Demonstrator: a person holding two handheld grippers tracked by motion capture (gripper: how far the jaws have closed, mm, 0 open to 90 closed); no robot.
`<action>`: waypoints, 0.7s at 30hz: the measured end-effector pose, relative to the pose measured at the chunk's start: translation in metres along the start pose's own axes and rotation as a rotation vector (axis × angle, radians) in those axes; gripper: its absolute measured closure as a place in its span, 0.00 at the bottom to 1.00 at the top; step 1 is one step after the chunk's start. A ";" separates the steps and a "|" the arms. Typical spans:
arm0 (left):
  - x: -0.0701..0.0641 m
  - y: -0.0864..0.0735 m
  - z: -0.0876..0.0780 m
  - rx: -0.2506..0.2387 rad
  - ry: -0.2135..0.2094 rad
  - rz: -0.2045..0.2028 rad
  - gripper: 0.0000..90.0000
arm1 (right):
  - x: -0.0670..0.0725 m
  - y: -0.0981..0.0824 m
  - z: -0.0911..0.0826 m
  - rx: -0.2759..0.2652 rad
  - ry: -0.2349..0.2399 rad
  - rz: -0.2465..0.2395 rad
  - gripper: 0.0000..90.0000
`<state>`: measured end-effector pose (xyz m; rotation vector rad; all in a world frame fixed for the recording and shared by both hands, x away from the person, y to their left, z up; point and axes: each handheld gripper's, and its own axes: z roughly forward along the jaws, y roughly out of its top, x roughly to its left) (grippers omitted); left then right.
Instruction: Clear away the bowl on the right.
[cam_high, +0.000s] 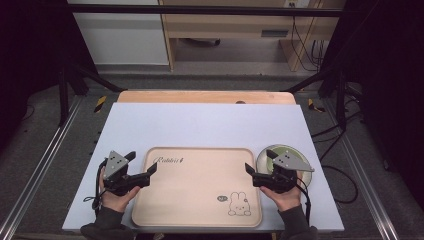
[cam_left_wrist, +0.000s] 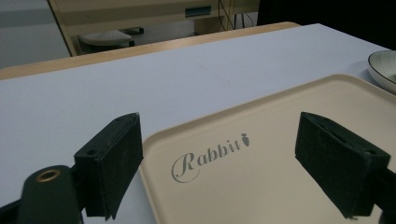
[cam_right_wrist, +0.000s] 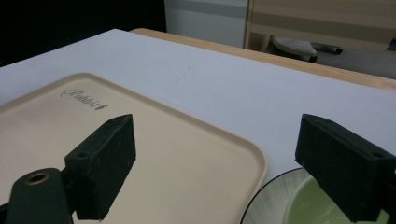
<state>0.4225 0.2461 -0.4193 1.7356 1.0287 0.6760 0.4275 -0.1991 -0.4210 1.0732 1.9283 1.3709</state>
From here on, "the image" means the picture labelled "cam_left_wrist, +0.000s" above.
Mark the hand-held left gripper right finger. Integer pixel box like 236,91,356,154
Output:
294,111,391,219

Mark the beige plastic tray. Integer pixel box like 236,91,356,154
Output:
138,73,396,224

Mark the white ribbed bowl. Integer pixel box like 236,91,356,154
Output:
367,49,396,95

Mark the grey round stool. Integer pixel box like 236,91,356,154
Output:
78,29,135,50

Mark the beige wooden desk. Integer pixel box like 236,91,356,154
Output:
47,0,261,58

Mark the black cable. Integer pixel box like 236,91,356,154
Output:
218,0,255,32

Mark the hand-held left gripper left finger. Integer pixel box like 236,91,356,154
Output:
73,112,145,221

